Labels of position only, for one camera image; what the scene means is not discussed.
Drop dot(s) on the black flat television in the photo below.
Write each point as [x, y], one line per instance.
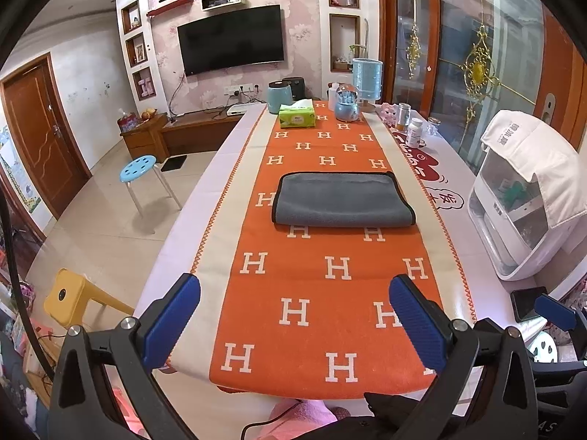
[231, 39]

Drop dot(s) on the blue round stool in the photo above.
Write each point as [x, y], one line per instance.
[140, 167]

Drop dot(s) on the white printed tablecloth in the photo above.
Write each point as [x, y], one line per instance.
[220, 220]

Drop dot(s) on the wooden television cabinet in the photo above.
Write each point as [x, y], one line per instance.
[183, 133]

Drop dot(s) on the black floor mat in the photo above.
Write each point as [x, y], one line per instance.
[173, 163]

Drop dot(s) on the white wall shelf box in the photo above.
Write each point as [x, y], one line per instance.
[221, 0]

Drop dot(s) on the metal can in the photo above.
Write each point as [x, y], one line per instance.
[403, 117]

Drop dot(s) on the glass door with gold ornament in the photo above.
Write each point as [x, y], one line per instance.
[477, 55]

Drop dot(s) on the black smartphone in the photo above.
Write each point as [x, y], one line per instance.
[527, 303]

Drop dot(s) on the blue water jug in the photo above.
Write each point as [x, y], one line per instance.
[368, 78]

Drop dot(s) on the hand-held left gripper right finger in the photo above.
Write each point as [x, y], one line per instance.
[418, 321]

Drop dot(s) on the yellow stool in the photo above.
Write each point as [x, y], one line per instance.
[69, 295]

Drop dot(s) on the fruit bowl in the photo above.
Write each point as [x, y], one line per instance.
[148, 114]

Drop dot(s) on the small glass jar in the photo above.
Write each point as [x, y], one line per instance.
[433, 127]

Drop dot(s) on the blue snow globe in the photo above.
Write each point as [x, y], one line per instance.
[347, 105]

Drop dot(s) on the red tissue box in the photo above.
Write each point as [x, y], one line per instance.
[127, 123]

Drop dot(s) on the colourful wall poster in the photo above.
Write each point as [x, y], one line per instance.
[16, 169]

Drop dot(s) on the white set-top box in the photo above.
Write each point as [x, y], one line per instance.
[243, 109]

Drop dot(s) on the white countertop appliance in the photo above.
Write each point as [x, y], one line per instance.
[500, 233]

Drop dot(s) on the orange printed blanket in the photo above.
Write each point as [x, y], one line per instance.
[321, 256]

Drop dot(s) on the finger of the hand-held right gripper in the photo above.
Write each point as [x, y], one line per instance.
[553, 309]

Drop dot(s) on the pink figurine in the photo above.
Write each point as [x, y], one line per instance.
[386, 114]

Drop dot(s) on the white medicine bottle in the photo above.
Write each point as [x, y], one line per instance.
[415, 133]

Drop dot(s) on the white plastic stool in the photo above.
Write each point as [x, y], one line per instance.
[543, 346]

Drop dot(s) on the brown wooden door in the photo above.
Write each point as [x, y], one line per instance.
[39, 133]

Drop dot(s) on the red wall shelf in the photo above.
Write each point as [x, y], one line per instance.
[168, 5]

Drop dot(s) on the light blue kettle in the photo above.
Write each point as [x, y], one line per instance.
[279, 96]

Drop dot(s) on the pink clothing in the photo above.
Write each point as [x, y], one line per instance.
[300, 419]

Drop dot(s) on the grey towel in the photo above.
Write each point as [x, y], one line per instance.
[341, 199]

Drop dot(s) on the green tissue box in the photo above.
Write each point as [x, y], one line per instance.
[297, 114]

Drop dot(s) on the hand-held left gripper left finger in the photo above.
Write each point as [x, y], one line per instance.
[173, 317]

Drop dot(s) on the white appliance with cover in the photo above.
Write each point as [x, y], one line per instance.
[527, 142]

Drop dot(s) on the black appliance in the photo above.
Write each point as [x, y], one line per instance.
[297, 88]

